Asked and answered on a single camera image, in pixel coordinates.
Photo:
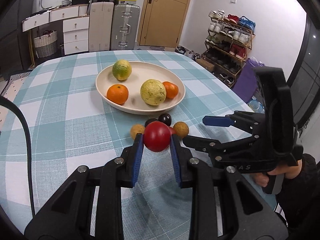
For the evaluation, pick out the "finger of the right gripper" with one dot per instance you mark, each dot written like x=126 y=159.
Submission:
x=213 y=146
x=242 y=120

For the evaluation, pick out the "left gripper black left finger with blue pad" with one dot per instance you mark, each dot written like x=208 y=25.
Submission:
x=88 y=204

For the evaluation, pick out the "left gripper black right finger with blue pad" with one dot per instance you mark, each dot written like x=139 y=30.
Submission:
x=224 y=203

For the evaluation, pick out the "brown longan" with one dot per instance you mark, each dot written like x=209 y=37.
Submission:
x=136 y=129
x=181 y=129

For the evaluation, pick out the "dark plum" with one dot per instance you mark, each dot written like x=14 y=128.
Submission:
x=165 y=118
x=149 y=121

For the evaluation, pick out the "large red tomato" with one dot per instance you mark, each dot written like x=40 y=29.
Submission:
x=156 y=136

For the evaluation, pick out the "small red tomato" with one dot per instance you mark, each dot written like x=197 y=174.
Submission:
x=172 y=131

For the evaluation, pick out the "person's right hand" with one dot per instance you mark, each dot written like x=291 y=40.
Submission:
x=289 y=172

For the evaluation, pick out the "purple bag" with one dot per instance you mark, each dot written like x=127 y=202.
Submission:
x=246 y=83

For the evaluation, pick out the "orange mandarin right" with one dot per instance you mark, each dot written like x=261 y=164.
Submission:
x=171 y=89

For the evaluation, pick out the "orange mandarin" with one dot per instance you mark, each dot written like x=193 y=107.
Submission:
x=118 y=94
x=171 y=89

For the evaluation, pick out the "yellow guava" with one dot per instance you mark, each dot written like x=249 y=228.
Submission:
x=153 y=92

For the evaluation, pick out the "wooden shoe rack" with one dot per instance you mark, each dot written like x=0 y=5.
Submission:
x=228 y=44

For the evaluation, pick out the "teal checked tablecloth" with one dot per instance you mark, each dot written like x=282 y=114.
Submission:
x=71 y=125

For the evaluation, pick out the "cream oval plate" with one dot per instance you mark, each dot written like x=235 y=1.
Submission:
x=141 y=72

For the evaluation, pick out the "orange mandarin left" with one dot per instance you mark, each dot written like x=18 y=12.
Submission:
x=118 y=94

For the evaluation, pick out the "green yellow citrus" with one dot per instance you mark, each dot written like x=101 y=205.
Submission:
x=121 y=70

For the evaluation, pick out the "wooden door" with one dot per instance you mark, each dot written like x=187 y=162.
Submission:
x=161 y=22

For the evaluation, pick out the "silver suitcase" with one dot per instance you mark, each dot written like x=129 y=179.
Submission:
x=124 y=26

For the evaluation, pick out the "beige suitcase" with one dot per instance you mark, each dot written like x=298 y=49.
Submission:
x=100 y=22

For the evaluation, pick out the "woven laundry basket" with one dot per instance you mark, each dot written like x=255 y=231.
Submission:
x=46 y=44

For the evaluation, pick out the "yellow box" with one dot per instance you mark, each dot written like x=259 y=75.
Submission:
x=127 y=1

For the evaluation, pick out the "white drawer cabinet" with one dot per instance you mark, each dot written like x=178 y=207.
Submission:
x=75 y=26

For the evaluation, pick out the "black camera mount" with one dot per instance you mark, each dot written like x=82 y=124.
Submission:
x=280 y=128

